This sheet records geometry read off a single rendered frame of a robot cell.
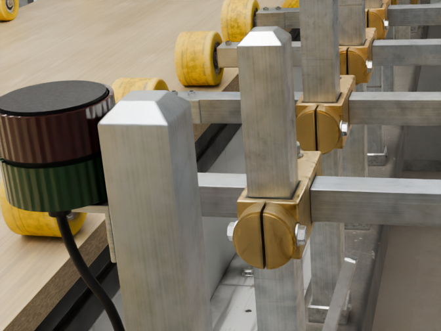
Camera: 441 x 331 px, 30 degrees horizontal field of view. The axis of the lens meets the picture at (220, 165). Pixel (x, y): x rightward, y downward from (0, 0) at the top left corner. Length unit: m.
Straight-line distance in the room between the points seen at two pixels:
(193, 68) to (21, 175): 0.81
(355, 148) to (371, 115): 0.24
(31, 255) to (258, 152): 0.25
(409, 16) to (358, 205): 0.75
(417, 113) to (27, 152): 0.60
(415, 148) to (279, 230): 2.61
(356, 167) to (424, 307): 1.24
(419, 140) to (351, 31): 2.12
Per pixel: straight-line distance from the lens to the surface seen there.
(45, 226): 0.76
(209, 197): 0.71
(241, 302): 1.20
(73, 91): 0.41
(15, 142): 0.39
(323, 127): 0.86
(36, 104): 0.40
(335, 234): 0.94
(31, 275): 0.73
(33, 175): 0.39
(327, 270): 0.96
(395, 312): 2.35
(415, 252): 2.66
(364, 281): 1.08
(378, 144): 1.42
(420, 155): 3.23
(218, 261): 1.25
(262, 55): 0.61
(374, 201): 0.69
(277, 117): 0.62
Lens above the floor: 1.23
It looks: 21 degrees down
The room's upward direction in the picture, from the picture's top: 5 degrees counter-clockwise
